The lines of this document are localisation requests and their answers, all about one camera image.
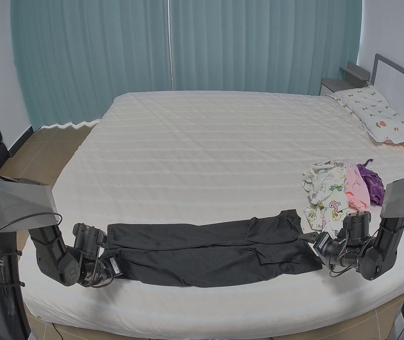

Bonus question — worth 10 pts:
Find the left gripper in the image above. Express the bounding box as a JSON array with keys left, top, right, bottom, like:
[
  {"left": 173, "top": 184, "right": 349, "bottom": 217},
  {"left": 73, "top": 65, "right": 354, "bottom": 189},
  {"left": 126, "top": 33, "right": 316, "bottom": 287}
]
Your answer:
[{"left": 96, "top": 255, "right": 124, "bottom": 284}]

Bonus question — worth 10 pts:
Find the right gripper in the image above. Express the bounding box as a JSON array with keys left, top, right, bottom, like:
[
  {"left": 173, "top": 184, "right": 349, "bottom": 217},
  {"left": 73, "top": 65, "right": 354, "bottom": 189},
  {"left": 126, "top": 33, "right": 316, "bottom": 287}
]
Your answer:
[{"left": 298, "top": 232, "right": 344, "bottom": 265}]

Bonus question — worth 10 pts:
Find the black T-shirt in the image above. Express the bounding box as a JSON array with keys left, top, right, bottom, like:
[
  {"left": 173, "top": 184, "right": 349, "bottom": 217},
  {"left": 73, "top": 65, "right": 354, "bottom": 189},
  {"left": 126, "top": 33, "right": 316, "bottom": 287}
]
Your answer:
[{"left": 103, "top": 209, "right": 323, "bottom": 289}]

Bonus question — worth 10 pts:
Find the bed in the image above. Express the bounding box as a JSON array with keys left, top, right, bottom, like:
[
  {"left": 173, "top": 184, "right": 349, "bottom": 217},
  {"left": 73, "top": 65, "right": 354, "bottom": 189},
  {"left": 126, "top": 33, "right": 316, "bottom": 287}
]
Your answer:
[{"left": 19, "top": 53, "right": 404, "bottom": 334}]

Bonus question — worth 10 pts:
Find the white printed garment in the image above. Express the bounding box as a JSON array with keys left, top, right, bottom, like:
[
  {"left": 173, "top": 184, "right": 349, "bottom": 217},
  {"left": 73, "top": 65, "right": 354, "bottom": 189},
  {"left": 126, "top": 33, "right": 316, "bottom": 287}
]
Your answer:
[{"left": 301, "top": 159, "right": 349, "bottom": 233}]

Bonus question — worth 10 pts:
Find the pink garment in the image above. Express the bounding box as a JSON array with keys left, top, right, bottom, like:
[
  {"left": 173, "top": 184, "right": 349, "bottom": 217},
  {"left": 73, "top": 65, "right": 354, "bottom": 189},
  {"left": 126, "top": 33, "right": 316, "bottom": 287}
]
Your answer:
[{"left": 344, "top": 163, "right": 370, "bottom": 212}]

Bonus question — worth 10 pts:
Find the purple garment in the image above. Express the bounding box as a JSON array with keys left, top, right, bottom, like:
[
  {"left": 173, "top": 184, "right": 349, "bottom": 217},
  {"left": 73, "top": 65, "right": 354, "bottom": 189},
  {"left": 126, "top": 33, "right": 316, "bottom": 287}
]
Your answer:
[{"left": 356, "top": 159, "right": 387, "bottom": 205}]

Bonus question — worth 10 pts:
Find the white printed pillow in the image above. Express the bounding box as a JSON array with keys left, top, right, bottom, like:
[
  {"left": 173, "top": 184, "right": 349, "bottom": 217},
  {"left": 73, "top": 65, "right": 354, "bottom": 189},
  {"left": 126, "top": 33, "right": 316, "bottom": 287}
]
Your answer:
[{"left": 326, "top": 85, "right": 404, "bottom": 144}]

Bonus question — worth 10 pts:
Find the grey bedside table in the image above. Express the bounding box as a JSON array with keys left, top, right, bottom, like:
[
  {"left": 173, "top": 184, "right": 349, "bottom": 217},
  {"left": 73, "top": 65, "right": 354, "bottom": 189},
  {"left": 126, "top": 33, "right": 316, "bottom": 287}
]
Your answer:
[{"left": 320, "top": 61, "right": 370, "bottom": 95}]

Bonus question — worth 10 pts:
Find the blue-green curtain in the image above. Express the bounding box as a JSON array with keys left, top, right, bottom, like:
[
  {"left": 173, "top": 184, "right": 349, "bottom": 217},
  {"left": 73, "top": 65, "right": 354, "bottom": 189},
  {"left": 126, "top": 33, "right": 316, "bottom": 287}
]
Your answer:
[
  {"left": 170, "top": 0, "right": 363, "bottom": 95},
  {"left": 10, "top": 0, "right": 172, "bottom": 130}
]

